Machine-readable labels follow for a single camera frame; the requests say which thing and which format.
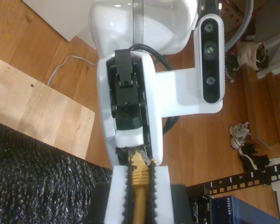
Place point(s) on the gripper camera bar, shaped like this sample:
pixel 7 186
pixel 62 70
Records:
pixel 211 58

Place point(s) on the black bubble mat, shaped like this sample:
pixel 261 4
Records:
pixel 37 182

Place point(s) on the black rack server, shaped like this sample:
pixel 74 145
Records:
pixel 201 210

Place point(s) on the dark sneaker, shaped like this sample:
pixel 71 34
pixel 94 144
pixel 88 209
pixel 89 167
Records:
pixel 254 158

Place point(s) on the blue network switch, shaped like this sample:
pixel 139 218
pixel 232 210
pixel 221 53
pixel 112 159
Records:
pixel 235 210

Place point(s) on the black rack frame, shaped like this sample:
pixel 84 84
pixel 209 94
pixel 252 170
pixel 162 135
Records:
pixel 247 180

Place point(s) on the white sneaker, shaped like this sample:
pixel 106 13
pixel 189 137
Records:
pixel 239 135

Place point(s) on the beige cloth bag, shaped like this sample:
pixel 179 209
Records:
pixel 249 56

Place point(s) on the white flat box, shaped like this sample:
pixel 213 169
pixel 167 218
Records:
pixel 60 14

